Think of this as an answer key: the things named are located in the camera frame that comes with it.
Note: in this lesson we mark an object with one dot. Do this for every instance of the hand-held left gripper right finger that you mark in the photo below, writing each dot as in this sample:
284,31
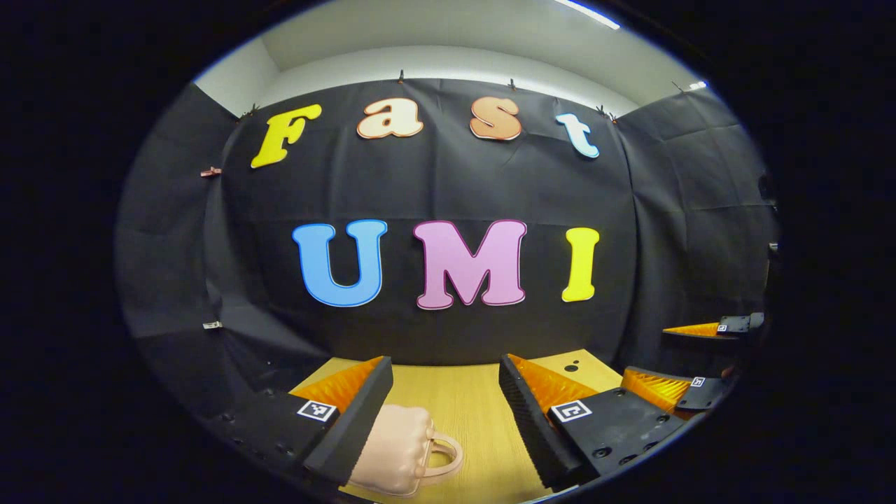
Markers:
528,420

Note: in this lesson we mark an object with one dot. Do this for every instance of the copper clip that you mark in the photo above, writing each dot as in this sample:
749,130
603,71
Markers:
211,171

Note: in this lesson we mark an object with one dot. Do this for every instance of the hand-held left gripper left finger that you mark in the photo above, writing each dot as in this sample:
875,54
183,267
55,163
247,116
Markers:
360,413

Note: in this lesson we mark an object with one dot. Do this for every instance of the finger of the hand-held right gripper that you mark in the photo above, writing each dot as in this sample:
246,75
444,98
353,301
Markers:
658,388
700,329

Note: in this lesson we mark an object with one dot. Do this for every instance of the pink suitcase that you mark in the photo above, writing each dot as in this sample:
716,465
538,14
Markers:
392,441

